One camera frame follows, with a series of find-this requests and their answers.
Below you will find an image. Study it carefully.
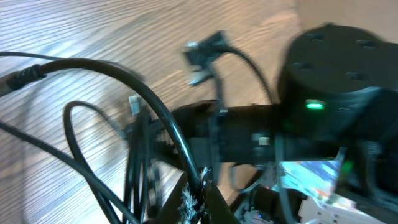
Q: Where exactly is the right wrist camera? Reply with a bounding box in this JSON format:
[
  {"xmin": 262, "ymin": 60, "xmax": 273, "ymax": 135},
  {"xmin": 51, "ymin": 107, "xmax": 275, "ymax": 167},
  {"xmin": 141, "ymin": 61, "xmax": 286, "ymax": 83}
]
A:
[{"xmin": 182, "ymin": 30, "xmax": 229, "ymax": 86}]

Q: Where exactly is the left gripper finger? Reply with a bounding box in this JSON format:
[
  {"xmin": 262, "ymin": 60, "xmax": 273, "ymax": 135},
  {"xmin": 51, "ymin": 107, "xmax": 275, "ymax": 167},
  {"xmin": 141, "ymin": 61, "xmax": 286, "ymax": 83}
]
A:
[{"xmin": 155, "ymin": 174, "xmax": 239, "ymax": 224}]

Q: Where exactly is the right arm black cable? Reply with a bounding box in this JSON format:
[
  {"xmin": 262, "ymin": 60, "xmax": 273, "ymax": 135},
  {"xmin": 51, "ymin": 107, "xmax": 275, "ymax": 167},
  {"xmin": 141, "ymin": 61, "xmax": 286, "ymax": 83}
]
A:
[{"xmin": 211, "ymin": 45, "xmax": 274, "ymax": 105}]

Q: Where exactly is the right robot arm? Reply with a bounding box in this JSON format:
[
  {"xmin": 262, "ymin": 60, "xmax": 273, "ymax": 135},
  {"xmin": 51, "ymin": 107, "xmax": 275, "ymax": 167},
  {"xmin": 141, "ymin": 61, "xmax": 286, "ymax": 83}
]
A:
[{"xmin": 174, "ymin": 24, "xmax": 397, "ymax": 223}]

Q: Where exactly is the black cable bundle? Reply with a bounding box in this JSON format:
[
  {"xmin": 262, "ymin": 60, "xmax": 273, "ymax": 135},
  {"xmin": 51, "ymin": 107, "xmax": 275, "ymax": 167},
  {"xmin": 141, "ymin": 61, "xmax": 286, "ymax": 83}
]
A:
[{"xmin": 0, "ymin": 51, "xmax": 206, "ymax": 224}]

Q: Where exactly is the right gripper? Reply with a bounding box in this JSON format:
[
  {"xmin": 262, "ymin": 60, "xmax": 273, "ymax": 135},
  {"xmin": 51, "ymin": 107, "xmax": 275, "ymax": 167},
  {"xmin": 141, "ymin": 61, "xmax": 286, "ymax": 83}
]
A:
[{"xmin": 149, "ymin": 99, "xmax": 280, "ymax": 169}]

